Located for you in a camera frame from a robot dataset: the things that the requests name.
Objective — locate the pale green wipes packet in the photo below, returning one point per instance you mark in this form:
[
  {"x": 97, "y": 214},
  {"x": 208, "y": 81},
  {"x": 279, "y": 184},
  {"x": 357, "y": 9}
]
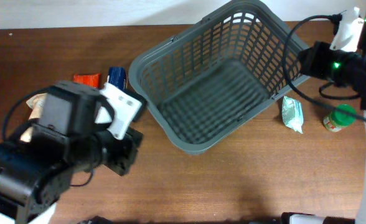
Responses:
[{"x": 292, "y": 114}]

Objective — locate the orange spaghetti packet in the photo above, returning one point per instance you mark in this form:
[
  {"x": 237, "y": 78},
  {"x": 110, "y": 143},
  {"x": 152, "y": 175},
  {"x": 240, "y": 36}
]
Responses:
[{"x": 92, "y": 80}]

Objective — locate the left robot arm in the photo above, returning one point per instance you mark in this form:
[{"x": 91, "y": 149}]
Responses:
[{"x": 29, "y": 188}]

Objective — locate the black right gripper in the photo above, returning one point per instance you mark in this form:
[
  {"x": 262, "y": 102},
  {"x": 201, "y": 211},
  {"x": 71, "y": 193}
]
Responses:
[{"x": 318, "y": 56}]

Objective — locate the beige paper pouch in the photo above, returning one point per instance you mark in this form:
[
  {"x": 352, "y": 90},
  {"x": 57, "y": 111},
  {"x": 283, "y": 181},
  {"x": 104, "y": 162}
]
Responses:
[{"x": 36, "y": 104}]

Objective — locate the blue tissue box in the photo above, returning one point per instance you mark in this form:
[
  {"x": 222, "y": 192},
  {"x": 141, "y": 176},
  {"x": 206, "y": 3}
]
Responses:
[{"x": 117, "y": 76}]

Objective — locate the green lid jar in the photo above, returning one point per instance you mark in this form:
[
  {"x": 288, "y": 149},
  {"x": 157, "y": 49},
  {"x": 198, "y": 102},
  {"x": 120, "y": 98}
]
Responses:
[{"x": 336, "y": 121}]

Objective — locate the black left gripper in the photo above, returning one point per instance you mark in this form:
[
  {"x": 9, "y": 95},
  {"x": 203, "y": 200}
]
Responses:
[{"x": 127, "y": 154}]

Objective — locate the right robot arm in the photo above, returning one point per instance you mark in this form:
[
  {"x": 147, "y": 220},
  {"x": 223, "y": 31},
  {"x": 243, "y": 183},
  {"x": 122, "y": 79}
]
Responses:
[{"x": 360, "y": 94}]

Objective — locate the grey plastic basket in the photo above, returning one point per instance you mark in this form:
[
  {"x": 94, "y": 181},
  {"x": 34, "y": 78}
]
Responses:
[{"x": 207, "y": 81}]

